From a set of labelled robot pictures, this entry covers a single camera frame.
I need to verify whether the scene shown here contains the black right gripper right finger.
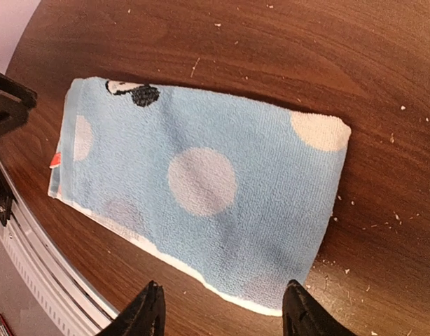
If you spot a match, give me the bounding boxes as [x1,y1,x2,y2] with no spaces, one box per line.
[282,279,355,336]

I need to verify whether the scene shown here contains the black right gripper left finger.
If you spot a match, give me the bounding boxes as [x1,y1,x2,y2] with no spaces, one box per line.
[97,281,166,336]

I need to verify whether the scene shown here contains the blue mickey dotted towel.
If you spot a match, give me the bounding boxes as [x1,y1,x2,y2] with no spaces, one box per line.
[48,77,352,316]

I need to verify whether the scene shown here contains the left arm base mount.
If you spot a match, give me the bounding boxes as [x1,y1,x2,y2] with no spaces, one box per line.
[0,171,14,227]

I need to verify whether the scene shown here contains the front aluminium rail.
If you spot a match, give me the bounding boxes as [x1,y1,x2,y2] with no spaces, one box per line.
[0,161,118,335]

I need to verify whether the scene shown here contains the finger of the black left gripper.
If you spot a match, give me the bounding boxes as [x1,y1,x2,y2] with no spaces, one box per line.
[0,73,37,137]

